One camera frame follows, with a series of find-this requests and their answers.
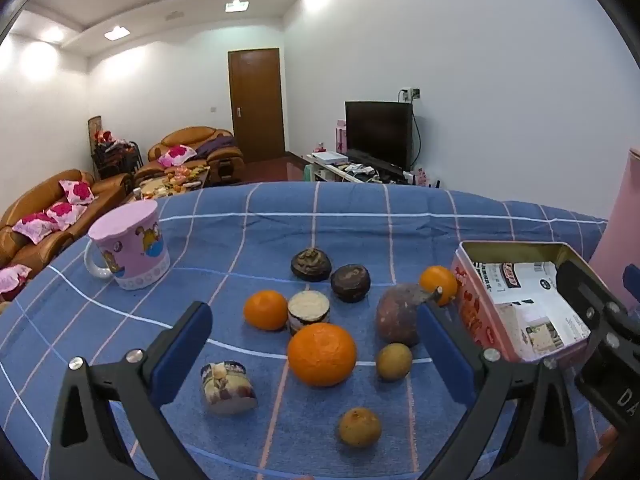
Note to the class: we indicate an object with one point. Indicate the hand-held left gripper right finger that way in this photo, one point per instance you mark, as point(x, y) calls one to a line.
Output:
point(442, 355)

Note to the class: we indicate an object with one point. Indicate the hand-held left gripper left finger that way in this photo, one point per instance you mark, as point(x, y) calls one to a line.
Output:
point(182, 355)

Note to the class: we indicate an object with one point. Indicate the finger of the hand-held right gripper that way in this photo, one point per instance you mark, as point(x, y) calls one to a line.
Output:
point(582, 292)
point(632, 285)

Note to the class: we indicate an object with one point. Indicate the small yellow-brown longan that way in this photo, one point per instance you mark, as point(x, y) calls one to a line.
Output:
point(359, 426)
point(394, 361)

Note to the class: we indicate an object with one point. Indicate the red printed tin box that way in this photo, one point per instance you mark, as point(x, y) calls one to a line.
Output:
point(475, 310)

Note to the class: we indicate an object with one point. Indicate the purple-brown passion fruit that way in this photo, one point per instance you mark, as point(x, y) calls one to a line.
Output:
point(397, 317)

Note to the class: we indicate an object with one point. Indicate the small orange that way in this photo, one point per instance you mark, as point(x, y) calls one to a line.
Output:
point(439, 280)

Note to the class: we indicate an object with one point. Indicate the medium orange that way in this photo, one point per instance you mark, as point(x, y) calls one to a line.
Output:
point(266, 310)

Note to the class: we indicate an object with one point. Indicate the large orange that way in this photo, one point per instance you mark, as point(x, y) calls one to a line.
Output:
point(322, 355)

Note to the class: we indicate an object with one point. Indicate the printed paper sheet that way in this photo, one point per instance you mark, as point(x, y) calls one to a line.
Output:
point(530, 300)

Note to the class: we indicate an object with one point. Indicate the small printed jelly cup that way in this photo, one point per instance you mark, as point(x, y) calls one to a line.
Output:
point(229, 387)

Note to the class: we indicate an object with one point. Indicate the tall pink container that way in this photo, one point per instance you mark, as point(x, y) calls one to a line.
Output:
point(617, 220)

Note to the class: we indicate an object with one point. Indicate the pink cartoon mug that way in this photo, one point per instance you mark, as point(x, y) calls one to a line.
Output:
point(137, 260)

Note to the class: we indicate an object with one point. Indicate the smooth dark water chestnut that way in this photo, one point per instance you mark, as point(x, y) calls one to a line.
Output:
point(350, 282)

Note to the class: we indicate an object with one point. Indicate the cut white-topped water chestnut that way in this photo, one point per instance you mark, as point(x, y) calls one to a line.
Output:
point(309, 310)

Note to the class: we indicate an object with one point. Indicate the pink mug lid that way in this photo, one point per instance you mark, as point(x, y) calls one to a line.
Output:
point(122, 220)

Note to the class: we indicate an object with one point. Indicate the sprouted dark water chestnut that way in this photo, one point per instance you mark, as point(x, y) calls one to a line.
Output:
point(311, 265)

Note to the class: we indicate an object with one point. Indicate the wooden coffee table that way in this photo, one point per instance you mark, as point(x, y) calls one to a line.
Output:
point(150, 192)

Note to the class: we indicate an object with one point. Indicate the assorted food pile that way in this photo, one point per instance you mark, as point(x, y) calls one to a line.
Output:
point(175, 180)

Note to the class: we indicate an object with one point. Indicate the small pink patterned bag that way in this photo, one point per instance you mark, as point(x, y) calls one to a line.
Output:
point(422, 176)

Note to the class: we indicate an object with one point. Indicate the pink floral pillow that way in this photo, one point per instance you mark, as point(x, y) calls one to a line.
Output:
point(14, 277)
point(77, 191)
point(176, 155)
point(66, 215)
point(35, 227)

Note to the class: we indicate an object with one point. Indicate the blue plaid cloth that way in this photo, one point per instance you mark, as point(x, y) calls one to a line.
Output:
point(310, 220)

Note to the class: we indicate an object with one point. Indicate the white television stand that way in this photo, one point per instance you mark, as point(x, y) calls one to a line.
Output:
point(340, 172)

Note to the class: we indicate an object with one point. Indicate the chair with piled clothes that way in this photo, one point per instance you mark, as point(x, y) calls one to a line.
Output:
point(117, 155)

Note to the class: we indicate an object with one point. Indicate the purple blanket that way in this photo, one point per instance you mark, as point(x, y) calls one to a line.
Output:
point(217, 144)

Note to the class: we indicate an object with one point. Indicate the pale green bin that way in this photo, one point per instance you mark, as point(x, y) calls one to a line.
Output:
point(307, 174)

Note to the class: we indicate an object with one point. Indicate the brown leather armchair sofa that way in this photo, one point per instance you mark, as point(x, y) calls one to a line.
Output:
point(190, 135)

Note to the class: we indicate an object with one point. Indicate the long brown leather sofa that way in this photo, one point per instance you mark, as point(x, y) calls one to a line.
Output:
point(30, 195)

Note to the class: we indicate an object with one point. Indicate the flat white box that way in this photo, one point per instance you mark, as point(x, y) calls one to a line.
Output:
point(330, 156)

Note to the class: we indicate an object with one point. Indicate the black television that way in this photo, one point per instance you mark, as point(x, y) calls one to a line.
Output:
point(377, 130)

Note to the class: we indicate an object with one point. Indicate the pink gift box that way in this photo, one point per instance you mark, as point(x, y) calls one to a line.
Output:
point(340, 136)

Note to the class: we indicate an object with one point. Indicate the framed picture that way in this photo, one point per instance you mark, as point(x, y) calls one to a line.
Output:
point(95, 125)

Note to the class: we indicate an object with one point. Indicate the brown wooden door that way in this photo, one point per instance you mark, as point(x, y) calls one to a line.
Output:
point(257, 105)

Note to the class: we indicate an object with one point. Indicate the square ceiling light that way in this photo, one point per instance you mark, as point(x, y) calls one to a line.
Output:
point(236, 5)
point(117, 33)

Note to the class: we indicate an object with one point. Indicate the wall power socket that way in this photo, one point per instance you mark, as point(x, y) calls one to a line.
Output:
point(411, 93)

